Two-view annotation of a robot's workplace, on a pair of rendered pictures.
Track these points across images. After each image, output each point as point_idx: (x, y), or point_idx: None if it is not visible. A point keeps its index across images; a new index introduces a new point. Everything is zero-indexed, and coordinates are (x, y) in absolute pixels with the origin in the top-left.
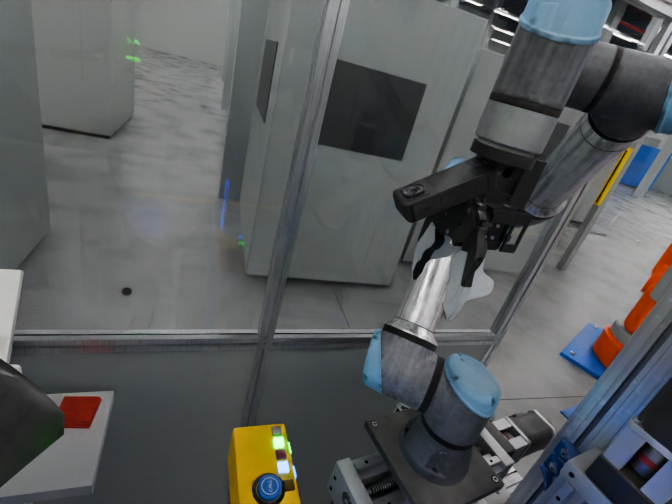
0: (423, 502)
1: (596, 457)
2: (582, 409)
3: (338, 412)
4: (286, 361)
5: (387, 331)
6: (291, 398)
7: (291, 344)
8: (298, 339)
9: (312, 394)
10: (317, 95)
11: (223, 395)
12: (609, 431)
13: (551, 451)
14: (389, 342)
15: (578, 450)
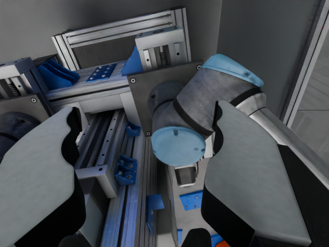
0: (138, 80)
1: (107, 190)
2: (133, 206)
3: (250, 66)
4: (299, 14)
5: (248, 89)
6: (270, 25)
7: (313, 16)
8: (316, 24)
9: (267, 44)
10: None
11: None
12: (114, 209)
13: (135, 171)
14: (234, 86)
15: (124, 185)
